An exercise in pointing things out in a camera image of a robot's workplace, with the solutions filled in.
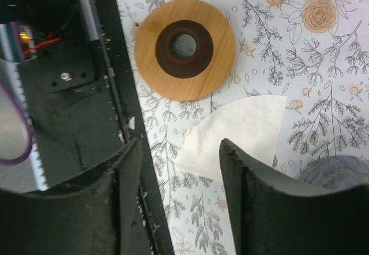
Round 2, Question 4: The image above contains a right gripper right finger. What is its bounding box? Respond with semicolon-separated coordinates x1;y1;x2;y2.
219;139;368;254

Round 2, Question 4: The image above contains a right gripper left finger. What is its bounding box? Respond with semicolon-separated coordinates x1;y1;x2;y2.
1;138;144;254

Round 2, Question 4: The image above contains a glass coffee server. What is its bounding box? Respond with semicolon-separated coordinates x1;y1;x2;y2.
298;155;368;190

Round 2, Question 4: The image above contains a white paper coffee filter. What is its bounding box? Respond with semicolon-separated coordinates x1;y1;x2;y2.
175;95;288;181

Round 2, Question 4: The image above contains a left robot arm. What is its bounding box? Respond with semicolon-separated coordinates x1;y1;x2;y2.
1;0;76;33

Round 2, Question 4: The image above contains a floral table mat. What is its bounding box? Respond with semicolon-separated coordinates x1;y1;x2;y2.
117;0;368;254

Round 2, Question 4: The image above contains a white cable duct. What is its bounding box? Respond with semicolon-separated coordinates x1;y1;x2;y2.
1;59;48;192

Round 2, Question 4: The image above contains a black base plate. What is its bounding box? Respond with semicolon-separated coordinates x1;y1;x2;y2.
19;0;174;254

